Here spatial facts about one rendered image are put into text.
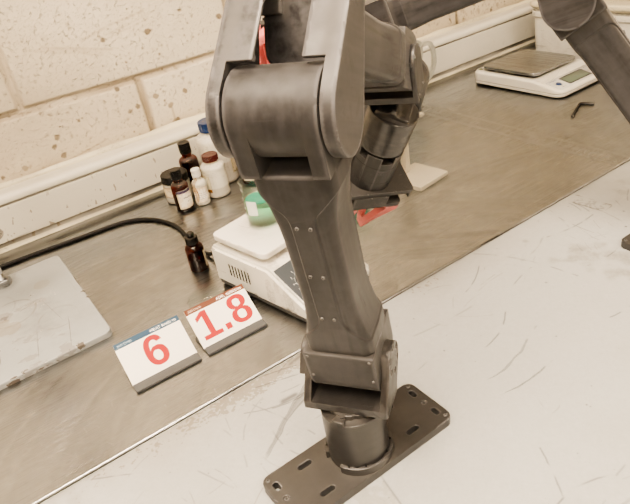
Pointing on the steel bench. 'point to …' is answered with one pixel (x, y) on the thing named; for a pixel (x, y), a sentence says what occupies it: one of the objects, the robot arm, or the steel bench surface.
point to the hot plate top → (244, 239)
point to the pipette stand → (422, 178)
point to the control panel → (289, 277)
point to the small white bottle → (199, 187)
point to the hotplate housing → (258, 277)
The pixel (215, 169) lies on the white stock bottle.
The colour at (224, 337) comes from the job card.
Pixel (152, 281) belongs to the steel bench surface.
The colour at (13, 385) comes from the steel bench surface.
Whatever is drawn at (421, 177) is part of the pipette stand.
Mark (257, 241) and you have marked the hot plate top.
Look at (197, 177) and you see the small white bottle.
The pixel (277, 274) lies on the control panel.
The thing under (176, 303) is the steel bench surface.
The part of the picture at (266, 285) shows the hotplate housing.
